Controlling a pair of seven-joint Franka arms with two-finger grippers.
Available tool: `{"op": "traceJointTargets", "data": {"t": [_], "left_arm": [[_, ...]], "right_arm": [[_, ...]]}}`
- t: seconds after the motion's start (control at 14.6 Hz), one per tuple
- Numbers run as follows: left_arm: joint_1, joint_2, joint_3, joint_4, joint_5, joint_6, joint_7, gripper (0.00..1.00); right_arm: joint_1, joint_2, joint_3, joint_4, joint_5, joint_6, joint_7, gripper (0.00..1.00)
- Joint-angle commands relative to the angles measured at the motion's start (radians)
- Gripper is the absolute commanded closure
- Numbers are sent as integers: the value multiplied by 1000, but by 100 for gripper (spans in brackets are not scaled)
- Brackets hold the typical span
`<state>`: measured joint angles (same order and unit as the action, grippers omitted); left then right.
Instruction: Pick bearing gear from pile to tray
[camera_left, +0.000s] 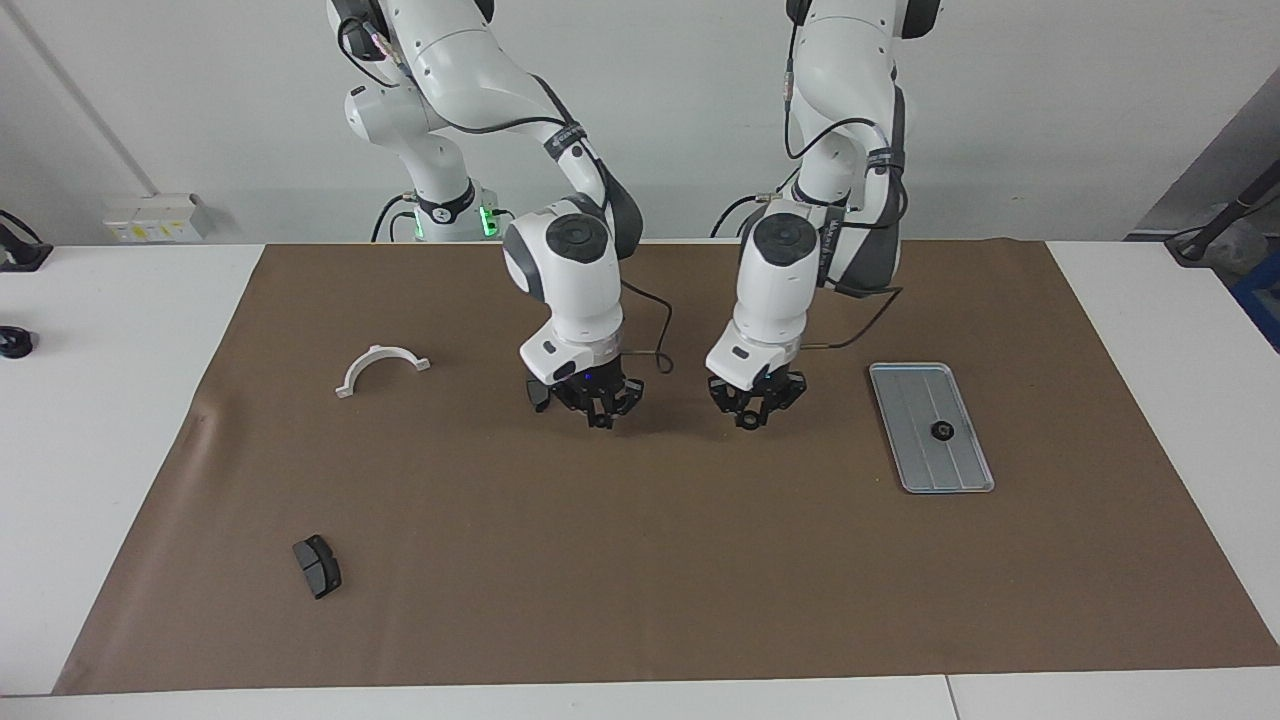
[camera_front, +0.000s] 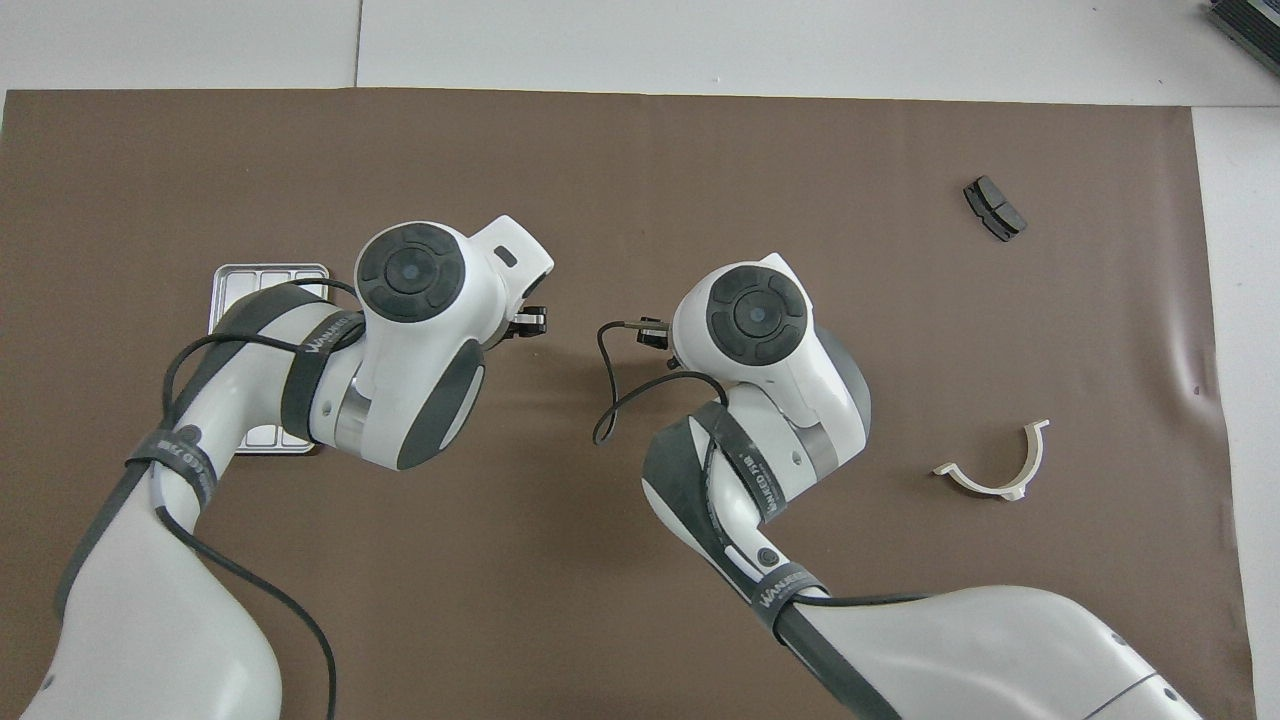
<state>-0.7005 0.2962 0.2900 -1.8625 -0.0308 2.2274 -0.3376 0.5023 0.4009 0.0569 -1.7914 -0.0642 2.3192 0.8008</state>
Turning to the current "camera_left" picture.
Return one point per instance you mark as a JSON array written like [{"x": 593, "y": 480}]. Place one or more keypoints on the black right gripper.
[{"x": 588, "y": 380}]

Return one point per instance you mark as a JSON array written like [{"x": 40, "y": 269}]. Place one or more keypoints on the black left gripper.
[{"x": 765, "y": 380}]

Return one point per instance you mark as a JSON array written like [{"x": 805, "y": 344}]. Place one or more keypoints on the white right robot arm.
[{"x": 575, "y": 290}]

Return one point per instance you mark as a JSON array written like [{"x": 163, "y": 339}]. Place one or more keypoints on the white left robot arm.
[{"x": 780, "y": 290}]

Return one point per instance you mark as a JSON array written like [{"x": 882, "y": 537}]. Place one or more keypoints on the silver metal ribbed tray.
[{"x": 930, "y": 470}]

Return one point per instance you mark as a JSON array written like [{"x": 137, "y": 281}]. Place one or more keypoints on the long dark grey brake pad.
[{"x": 539, "y": 398}]

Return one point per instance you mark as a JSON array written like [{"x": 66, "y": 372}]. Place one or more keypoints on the brown paper table mat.
[{"x": 700, "y": 580}]

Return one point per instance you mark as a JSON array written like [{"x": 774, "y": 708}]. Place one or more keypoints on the short dark grey brake pad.
[{"x": 318, "y": 568}]

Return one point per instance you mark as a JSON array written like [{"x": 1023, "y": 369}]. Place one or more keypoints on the black stand pole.
[{"x": 1230, "y": 208}]

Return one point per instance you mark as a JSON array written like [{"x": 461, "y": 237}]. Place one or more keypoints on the blue crate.
[{"x": 1262, "y": 295}]

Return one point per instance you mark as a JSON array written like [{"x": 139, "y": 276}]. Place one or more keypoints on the small black round object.
[{"x": 15, "y": 342}]

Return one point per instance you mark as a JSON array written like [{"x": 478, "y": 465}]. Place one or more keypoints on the white wall socket box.
[{"x": 155, "y": 218}]

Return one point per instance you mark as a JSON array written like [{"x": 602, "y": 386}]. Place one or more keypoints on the black clamp mount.
[{"x": 22, "y": 255}]

